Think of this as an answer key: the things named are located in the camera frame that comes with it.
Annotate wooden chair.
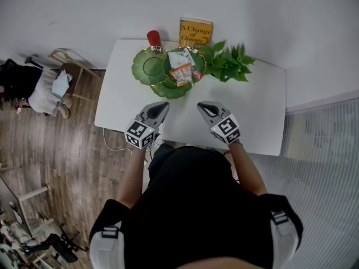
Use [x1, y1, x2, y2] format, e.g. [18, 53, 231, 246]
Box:
[48, 48, 101, 102]

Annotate white side table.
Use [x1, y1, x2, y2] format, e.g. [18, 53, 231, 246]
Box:
[0, 164, 49, 239]

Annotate red cup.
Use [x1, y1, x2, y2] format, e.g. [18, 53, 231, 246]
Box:
[146, 30, 163, 48]

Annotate cluttered shelf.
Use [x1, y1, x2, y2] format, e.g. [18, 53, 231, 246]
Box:
[0, 203, 48, 269]

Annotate clear white small packet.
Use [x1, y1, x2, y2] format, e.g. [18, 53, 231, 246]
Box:
[167, 47, 196, 70]

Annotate white papers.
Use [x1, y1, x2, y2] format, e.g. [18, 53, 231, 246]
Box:
[52, 69, 73, 98]

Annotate green potted plant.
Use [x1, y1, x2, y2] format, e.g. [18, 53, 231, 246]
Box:
[200, 40, 256, 83]

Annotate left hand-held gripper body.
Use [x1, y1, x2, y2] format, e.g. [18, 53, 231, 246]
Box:
[124, 116, 162, 151]

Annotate person's grey shoulder strap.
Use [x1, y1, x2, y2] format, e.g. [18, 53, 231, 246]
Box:
[89, 221, 124, 269]
[270, 210, 300, 269]

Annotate black grey office chair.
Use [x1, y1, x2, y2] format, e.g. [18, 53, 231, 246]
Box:
[24, 224, 85, 264]

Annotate person's right forearm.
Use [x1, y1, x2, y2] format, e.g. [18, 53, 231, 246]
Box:
[228, 142, 268, 196]

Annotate cream power cable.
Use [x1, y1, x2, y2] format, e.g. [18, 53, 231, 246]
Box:
[103, 127, 132, 152]

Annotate person's left grey shoulder strap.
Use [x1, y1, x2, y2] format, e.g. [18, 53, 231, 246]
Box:
[89, 221, 124, 269]

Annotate green glass tiered plates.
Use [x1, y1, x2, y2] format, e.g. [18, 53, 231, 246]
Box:
[131, 45, 208, 100]

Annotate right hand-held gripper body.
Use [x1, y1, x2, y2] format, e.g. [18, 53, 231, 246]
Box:
[210, 113, 242, 146]

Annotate person's left forearm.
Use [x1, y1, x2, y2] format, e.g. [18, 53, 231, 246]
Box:
[116, 147, 146, 208]

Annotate person's black clothing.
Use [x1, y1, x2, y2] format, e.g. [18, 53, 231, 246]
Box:
[89, 143, 304, 269]

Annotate person's right grey shoulder strap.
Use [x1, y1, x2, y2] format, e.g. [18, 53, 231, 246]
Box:
[270, 210, 300, 269]

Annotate orange snack packet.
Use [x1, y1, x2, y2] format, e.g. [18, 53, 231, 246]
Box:
[169, 63, 195, 87]

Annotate yellow book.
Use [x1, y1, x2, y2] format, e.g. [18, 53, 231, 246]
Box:
[178, 16, 214, 49]

